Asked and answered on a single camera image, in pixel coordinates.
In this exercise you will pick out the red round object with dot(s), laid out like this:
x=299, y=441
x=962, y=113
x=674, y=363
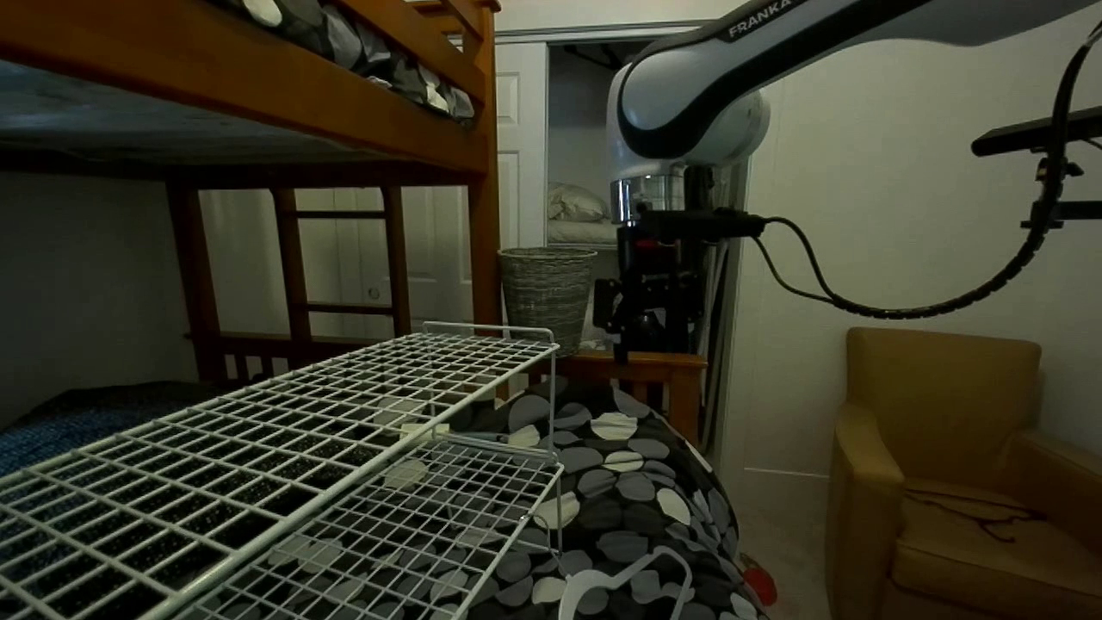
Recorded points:
x=758, y=583

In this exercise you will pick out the white closet door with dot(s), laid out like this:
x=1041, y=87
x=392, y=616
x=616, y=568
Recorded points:
x=521, y=139

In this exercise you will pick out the mustard armchair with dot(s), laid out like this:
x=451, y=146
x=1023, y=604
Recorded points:
x=976, y=563

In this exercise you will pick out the spotted bunk bedding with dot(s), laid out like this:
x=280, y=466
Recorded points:
x=347, y=40

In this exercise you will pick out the wooden bunk bed frame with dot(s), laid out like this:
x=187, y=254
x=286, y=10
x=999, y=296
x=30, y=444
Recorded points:
x=286, y=106

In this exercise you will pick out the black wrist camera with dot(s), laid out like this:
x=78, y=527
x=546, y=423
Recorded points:
x=690, y=225

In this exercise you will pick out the woven laundry basket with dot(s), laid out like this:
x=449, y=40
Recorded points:
x=554, y=295

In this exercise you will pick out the folded white bedding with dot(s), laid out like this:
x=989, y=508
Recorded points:
x=581, y=208

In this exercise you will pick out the small wooden side table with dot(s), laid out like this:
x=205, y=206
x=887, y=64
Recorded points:
x=660, y=371

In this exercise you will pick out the blue mattress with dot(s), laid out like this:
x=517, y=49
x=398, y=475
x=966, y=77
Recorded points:
x=81, y=418

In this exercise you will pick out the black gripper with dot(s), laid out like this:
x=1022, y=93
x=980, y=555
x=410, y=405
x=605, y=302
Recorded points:
x=656, y=277

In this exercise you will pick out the polka dot bed cover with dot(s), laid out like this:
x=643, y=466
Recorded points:
x=597, y=483

